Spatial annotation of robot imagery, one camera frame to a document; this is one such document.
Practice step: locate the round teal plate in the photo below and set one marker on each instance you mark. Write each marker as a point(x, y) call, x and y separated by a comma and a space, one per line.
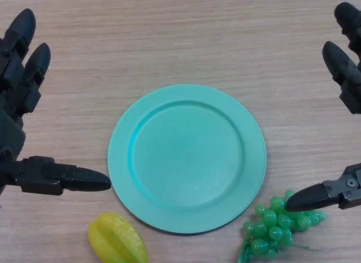
point(186, 158)

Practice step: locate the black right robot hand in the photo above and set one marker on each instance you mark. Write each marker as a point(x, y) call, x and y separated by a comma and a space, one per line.
point(342, 68)

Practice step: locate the green grape bunch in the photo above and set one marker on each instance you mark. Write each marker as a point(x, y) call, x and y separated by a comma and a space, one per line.
point(275, 232)

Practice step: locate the yellow starfruit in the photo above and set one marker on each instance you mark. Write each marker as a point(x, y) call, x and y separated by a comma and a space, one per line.
point(118, 240)

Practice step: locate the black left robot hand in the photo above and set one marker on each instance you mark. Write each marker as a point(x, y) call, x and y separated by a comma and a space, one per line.
point(11, 124)

